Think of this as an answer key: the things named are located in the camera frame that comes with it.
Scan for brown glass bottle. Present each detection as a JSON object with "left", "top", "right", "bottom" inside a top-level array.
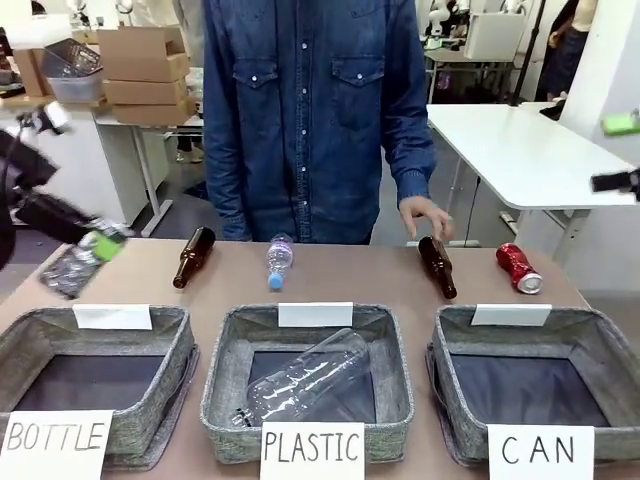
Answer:
[
  {"left": 171, "top": 225, "right": 217, "bottom": 290},
  {"left": 417, "top": 235, "right": 459, "bottom": 301}
]

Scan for paper sign BOTTLE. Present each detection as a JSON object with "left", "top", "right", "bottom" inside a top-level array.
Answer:
[{"left": 0, "top": 409, "right": 116, "bottom": 480}]

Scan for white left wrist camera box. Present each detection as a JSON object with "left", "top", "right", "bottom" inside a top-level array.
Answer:
[{"left": 42, "top": 101, "right": 72, "bottom": 135}]

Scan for crushed red can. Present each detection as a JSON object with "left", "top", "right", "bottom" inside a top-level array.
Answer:
[{"left": 495, "top": 241, "right": 544, "bottom": 295}]

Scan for flat cardboard box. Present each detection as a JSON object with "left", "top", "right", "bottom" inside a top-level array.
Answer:
[
  {"left": 110, "top": 97, "right": 199, "bottom": 125},
  {"left": 101, "top": 77, "right": 195, "bottom": 107}
]

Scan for small water bottle blue cap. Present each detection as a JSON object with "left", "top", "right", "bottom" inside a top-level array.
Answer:
[{"left": 264, "top": 232, "right": 298, "bottom": 293}]

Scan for large open cardboard box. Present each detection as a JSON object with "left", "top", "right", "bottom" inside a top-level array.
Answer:
[{"left": 95, "top": 24, "right": 191, "bottom": 84}]

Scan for paper sign CAN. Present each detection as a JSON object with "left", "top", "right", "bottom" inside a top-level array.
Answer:
[{"left": 486, "top": 423, "right": 596, "bottom": 480}]

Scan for background person dark clothes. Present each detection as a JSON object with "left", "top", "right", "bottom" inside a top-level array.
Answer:
[{"left": 535, "top": 0, "right": 587, "bottom": 103}]

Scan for large clear plastic bottle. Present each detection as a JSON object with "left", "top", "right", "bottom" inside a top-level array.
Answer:
[{"left": 233, "top": 327, "right": 372, "bottom": 429}]

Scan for grey plastic crate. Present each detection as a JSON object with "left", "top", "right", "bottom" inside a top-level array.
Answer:
[{"left": 38, "top": 38, "right": 105, "bottom": 80}]

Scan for background person's shoes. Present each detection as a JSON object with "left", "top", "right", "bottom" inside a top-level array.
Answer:
[{"left": 174, "top": 133, "right": 206, "bottom": 165}]

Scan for person's right forearm denim sleeve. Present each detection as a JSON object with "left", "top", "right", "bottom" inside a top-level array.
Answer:
[{"left": 202, "top": 29, "right": 251, "bottom": 241}]

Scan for paper sign PLASTIC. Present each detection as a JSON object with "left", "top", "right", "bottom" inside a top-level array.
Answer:
[{"left": 258, "top": 421, "right": 366, "bottom": 480}]

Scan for black tripod pole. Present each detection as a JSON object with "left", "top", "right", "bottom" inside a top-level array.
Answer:
[{"left": 508, "top": 0, "right": 549, "bottom": 107}]

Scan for person's left hand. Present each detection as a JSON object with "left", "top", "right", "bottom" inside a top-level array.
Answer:
[{"left": 398, "top": 195, "right": 455, "bottom": 242}]

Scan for person torso denim shirt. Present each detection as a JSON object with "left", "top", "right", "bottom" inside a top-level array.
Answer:
[{"left": 202, "top": 0, "right": 431, "bottom": 246}]

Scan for blank white card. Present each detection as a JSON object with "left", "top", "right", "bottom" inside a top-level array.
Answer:
[
  {"left": 72, "top": 303, "right": 154, "bottom": 332},
  {"left": 277, "top": 301, "right": 355, "bottom": 329},
  {"left": 470, "top": 302, "right": 553, "bottom": 327}
]

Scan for clear plastic bin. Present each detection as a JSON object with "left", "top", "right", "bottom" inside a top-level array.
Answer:
[{"left": 47, "top": 74, "right": 107, "bottom": 105}]

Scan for grey fabric basket PLASTIC sign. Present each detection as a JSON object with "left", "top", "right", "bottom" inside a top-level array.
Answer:
[{"left": 199, "top": 302, "right": 416, "bottom": 466}]

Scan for small cardboard box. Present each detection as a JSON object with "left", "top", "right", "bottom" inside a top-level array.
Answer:
[{"left": 12, "top": 47, "right": 57, "bottom": 98}]

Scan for white table rounded corners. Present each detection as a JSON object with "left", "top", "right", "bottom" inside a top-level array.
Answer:
[{"left": 426, "top": 101, "right": 640, "bottom": 249}]

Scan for grey fabric basket CAN sign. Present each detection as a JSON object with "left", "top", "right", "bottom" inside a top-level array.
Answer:
[{"left": 424, "top": 304, "right": 640, "bottom": 464}]

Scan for person's left forearm denim sleeve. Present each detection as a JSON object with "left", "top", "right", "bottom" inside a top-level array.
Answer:
[{"left": 382, "top": 29, "right": 437, "bottom": 202}]

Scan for grey fabric basket BOTTLE sign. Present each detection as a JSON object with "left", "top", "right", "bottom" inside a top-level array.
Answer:
[{"left": 0, "top": 305, "right": 200, "bottom": 471}]

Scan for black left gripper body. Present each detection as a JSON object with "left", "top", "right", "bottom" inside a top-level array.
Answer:
[{"left": 13, "top": 192, "right": 104, "bottom": 246}]

